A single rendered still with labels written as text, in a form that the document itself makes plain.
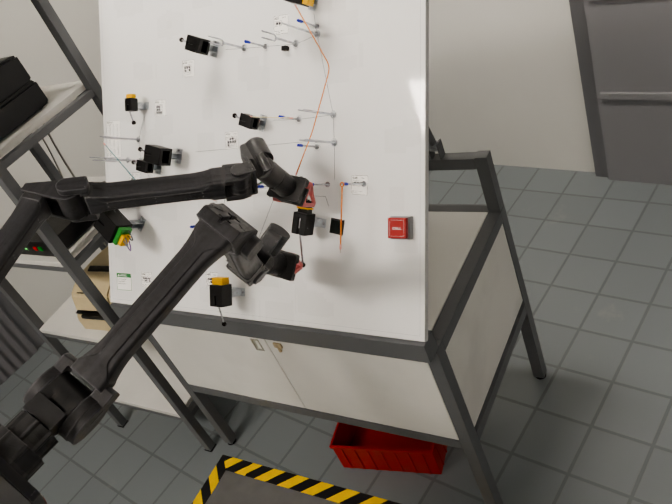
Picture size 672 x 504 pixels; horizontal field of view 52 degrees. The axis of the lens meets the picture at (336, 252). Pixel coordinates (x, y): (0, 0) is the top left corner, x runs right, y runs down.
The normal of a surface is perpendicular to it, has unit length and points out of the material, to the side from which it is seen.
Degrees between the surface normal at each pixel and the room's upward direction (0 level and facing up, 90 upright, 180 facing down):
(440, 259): 0
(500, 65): 90
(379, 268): 53
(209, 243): 46
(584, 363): 0
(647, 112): 90
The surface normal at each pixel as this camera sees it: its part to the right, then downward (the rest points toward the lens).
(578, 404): -0.34, -0.74
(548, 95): -0.56, 0.65
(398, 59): -0.55, 0.08
